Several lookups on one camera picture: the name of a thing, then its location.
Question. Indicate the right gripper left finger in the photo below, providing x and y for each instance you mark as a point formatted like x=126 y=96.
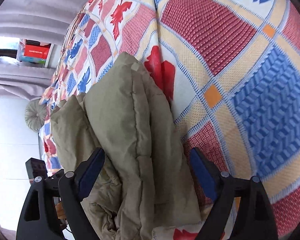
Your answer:
x=38 y=218

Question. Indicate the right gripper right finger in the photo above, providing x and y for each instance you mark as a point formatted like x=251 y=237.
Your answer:
x=254 y=220

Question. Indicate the olive green puffer jacket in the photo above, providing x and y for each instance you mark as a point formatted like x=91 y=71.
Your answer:
x=145 y=182

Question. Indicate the round grey-green pleated cushion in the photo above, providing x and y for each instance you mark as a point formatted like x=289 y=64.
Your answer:
x=35 y=115

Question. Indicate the grey curtain left panel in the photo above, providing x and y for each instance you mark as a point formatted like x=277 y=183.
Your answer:
x=23 y=81

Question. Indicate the grey curtain panel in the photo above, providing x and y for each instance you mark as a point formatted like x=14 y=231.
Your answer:
x=39 y=20
x=23 y=81

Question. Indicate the red box on windowsill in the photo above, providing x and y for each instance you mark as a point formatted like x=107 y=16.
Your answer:
x=40 y=52

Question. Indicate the teal box on windowsill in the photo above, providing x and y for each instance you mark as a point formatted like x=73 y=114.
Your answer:
x=21 y=49

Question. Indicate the grey curtain right panel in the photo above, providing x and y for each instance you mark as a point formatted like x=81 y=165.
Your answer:
x=39 y=20

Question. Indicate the leaf patterned patchwork bedspread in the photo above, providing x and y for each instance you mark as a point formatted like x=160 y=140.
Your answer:
x=229 y=68

